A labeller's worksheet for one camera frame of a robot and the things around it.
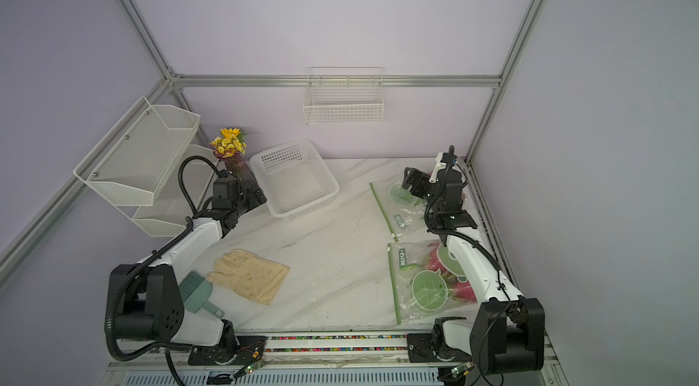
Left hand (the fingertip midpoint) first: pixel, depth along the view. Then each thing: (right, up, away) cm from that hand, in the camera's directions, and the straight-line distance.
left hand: (252, 198), depth 91 cm
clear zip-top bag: (+54, -5, +11) cm, 55 cm away
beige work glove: (+1, -25, -4) cm, 26 cm away
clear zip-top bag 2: (+56, -28, -12) cm, 63 cm away
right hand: (+55, +7, -8) cm, 56 cm away
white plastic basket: (+9, +7, +23) cm, 26 cm away
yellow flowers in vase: (-8, +18, +2) cm, 20 cm away
